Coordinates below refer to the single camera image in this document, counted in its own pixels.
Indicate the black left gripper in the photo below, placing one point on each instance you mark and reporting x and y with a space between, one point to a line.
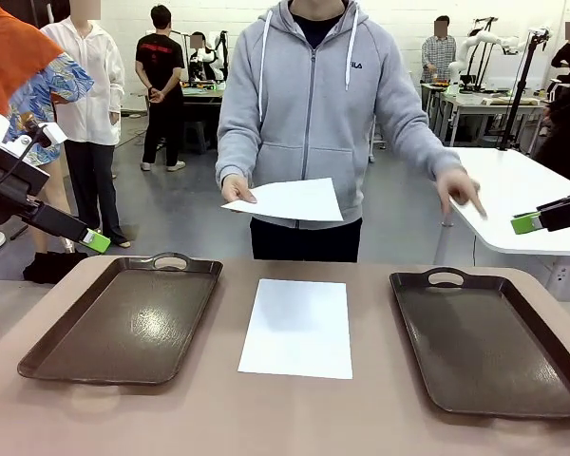
0 209

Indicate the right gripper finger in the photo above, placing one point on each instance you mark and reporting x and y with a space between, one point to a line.
556 218
567 202

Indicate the white A4 paper sheet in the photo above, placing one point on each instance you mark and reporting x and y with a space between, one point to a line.
299 199

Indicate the right forearm in grey sleeve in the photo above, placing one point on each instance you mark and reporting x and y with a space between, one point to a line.
233 161

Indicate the left forearm in grey sleeve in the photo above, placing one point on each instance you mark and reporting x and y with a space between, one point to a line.
423 147

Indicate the person's left hand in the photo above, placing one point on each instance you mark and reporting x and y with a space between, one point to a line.
458 185

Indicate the person's right hand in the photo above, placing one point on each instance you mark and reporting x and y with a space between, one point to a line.
237 189

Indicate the white rounded table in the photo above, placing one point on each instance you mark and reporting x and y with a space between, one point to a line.
513 190

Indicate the white socket box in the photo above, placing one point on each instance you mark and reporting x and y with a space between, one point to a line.
563 280

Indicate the person in black clothes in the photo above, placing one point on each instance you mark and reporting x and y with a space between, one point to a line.
567 123

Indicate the brown plastic serving tray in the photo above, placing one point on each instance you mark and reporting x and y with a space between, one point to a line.
123 323
484 347

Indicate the black tripod pole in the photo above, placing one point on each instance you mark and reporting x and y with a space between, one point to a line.
522 81

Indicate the long grey background table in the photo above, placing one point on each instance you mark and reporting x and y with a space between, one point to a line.
480 102

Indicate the grey plastic stool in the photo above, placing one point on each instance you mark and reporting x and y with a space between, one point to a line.
197 135

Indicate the man in black T-shirt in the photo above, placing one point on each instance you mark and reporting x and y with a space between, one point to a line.
159 57

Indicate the grey background work table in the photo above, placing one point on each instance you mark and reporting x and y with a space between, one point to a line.
204 92

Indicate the person in plaid shirt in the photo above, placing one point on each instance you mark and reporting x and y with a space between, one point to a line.
439 52

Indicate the seated person in dark clothes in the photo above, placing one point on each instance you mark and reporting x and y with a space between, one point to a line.
198 57

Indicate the white and black background robot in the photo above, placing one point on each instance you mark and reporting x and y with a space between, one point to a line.
214 54

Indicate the person in grey hoodie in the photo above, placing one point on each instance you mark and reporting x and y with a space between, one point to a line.
309 119

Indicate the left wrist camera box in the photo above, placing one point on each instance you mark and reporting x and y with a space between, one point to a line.
24 176

